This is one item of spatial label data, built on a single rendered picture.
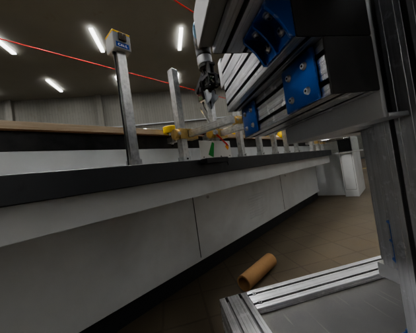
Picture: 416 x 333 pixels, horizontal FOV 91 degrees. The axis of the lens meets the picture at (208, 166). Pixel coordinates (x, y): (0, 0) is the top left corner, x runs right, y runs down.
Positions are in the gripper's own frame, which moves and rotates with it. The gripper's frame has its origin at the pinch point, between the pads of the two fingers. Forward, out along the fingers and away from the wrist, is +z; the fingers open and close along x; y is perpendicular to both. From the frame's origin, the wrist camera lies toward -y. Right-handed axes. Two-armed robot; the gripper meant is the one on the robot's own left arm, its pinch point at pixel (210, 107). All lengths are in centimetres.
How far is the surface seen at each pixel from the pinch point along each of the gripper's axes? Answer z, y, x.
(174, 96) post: -6.7, -5.4, -15.8
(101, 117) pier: -374, -1130, 111
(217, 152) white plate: 22.0, -10.2, 7.6
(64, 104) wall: -475, -1213, -47
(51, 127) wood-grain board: 6, -13, -65
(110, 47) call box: -21.1, 0.4, -42.9
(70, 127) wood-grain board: 6, -15, -59
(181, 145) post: 17.4, -6.3, -16.1
